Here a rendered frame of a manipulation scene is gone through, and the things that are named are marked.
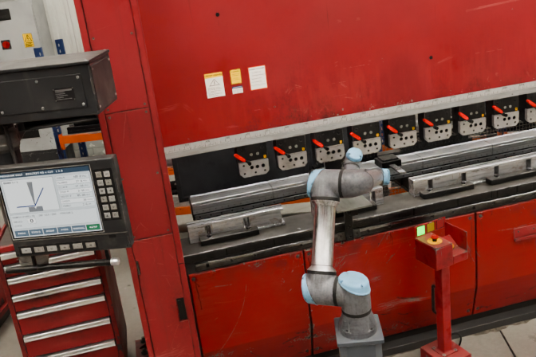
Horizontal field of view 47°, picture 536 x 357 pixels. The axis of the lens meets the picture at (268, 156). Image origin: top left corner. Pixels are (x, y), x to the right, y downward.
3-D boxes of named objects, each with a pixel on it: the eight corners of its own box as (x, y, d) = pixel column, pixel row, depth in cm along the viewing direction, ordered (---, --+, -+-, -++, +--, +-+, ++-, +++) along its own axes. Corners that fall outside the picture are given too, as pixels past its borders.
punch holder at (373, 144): (354, 156, 320) (352, 126, 314) (348, 152, 327) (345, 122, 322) (381, 151, 322) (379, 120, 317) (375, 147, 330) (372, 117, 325)
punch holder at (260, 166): (241, 178, 308) (236, 147, 303) (238, 173, 316) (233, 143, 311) (269, 173, 311) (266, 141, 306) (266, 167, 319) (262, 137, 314)
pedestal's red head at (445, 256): (436, 271, 302) (435, 237, 296) (415, 259, 315) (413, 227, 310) (467, 258, 310) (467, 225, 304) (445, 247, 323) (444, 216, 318)
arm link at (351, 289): (368, 316, 235) (365, 285, 231) (333, 313, 240) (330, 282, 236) (374, 300, 246) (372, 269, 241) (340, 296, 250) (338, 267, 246)
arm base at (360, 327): (380, 338, 238) (378, 315, 235) (340, 341, 239) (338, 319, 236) (374, 315, 252) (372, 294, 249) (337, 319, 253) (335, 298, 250)
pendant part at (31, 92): (7, 289, 242) (-54, 75, 216) (33, 259, 265) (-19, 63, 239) (134, 279, 238) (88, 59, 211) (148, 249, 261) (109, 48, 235)
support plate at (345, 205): (337, 213, 300) (337, 211, 300) (321, 194, 324) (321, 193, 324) (372, 205, 303) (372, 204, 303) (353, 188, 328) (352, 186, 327)
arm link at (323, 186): (335, 307, 236) (341, 166, 245) (297, 304, 241) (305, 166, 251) (342, 306, 247) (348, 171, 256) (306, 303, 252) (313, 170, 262)
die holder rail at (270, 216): (190, 244, 314) (187, 227, 311) (188, 239, 319) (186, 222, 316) (285, 224, 323) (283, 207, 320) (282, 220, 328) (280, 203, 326)
